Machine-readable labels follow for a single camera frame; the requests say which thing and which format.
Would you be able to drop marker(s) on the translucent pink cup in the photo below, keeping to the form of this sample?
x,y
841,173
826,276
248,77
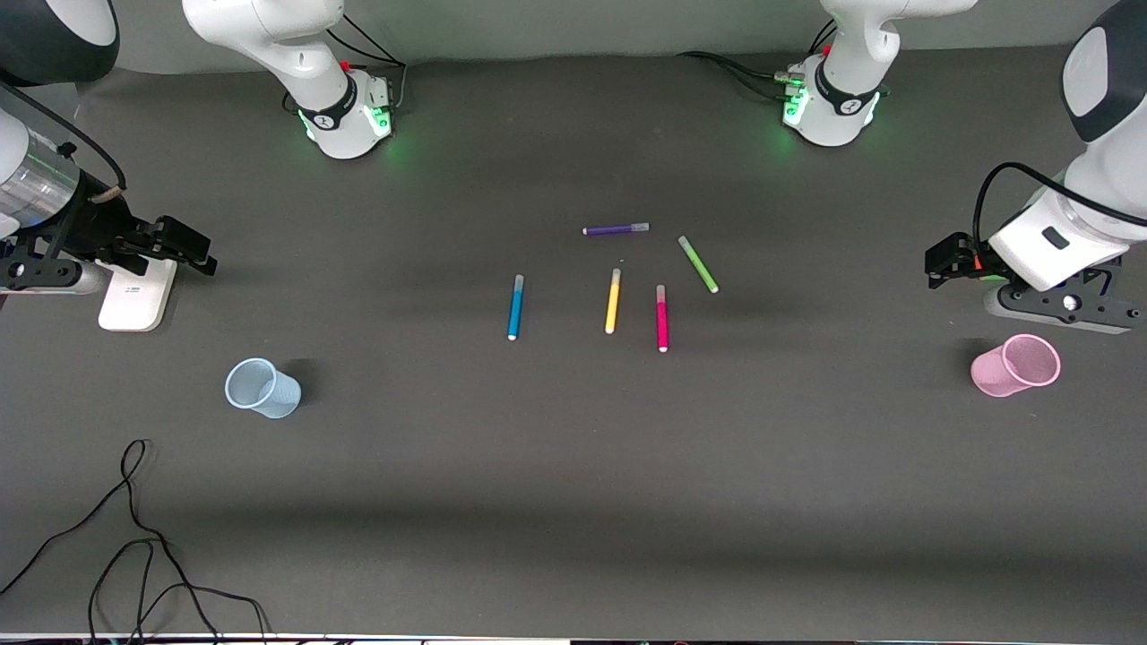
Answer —
x,y
1008,372

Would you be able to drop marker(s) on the translucent blue cup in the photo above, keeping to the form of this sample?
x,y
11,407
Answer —
x,y
269,394

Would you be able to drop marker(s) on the yellow marker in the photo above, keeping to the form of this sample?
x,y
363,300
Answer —
x,y
613,303

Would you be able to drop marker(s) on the blue marker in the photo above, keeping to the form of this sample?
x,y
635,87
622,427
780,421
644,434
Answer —
x,y
515,309

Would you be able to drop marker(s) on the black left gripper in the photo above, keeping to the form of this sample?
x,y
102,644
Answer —
x,y
959,256

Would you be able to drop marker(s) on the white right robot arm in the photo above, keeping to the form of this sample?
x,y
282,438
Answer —
x,y
296,45

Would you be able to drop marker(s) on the pink marker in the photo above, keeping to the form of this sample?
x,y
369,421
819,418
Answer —
x,y
662,321

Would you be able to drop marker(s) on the green marker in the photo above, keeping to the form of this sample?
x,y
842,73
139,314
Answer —
x,y
698,264

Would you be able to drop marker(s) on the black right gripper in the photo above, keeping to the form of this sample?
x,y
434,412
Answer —
x,y
97,227

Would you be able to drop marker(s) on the white rounded flat device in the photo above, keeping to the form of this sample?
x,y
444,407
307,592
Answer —
x,y
136,300

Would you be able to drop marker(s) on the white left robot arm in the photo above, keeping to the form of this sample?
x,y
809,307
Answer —
x,y
851,98

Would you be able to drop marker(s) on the purple marker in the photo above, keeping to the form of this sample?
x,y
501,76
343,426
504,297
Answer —
x,y
614,229

